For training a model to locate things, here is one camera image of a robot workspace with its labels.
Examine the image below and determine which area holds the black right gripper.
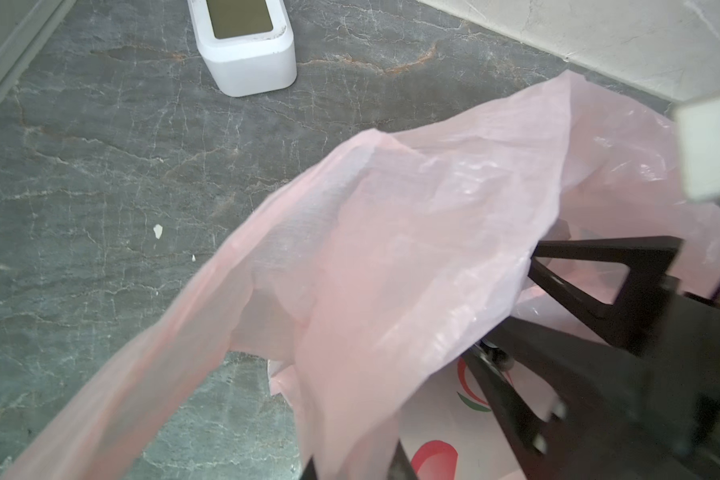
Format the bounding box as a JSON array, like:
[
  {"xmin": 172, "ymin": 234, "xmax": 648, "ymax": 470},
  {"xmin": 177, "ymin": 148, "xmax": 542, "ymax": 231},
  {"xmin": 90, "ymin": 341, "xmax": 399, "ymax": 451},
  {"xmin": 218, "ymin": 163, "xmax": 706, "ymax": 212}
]
[{"xmin": 462, "ymin": 236, "xmax": 720, "ymax": 479}]

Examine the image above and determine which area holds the pink plastic bag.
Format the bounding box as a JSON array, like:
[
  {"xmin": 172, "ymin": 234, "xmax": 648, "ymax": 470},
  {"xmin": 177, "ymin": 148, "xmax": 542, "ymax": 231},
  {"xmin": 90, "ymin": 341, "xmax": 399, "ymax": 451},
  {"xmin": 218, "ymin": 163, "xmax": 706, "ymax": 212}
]
[{"xmin": 5, "ymin": 72, "xmax": 720, "ymax": 479}]

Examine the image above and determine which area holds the small white digital clock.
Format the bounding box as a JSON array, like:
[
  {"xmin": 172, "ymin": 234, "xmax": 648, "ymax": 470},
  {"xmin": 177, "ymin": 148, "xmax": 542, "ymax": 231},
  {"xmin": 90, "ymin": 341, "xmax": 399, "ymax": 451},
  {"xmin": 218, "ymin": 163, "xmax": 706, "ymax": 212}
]
[{"xmin": 188, "ymin": 0, "xmax": 297, "ymax": 98}]

